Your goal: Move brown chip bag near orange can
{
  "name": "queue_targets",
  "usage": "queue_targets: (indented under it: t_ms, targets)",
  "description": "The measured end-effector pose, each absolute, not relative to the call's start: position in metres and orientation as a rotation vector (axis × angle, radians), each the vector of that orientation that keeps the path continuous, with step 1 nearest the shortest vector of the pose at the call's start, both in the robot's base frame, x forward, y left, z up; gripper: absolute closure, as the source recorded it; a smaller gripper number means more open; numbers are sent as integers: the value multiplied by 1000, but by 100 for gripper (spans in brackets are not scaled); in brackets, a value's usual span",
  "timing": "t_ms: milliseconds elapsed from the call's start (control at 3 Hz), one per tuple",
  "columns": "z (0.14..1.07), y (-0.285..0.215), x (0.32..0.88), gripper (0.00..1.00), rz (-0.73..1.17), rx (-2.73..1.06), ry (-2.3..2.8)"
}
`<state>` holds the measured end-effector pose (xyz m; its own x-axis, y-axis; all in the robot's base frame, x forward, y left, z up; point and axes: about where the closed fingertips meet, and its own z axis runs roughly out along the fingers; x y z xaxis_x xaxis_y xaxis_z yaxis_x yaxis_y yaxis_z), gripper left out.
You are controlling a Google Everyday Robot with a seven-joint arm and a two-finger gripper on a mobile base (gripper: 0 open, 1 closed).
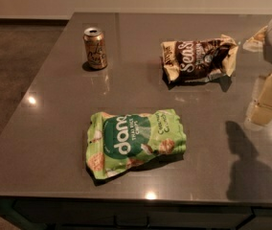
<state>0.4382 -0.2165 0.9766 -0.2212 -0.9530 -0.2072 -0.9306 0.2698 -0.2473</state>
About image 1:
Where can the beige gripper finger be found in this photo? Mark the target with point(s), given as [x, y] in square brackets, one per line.
[259, 112]

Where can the brown chip bag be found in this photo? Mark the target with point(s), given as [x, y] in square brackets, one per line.
[200, 60]

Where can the green rice chips bag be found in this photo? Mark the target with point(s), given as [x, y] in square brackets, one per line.
[117, 143]

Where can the orange soda can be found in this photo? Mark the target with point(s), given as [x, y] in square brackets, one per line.
[95, 48]

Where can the dark table base cabinet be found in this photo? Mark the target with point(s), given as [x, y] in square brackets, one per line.
[50, 214]

